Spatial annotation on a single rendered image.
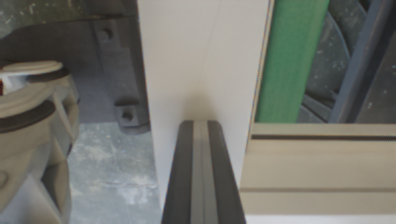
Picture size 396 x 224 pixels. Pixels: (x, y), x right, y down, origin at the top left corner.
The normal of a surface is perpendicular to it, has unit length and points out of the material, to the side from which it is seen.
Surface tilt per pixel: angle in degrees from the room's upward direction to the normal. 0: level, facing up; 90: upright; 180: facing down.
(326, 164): 90
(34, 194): 10
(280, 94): 0
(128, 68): 0
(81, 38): 0
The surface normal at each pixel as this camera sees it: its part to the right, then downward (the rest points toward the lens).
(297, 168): 0.02, -0.88
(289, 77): 0.00, 0.47
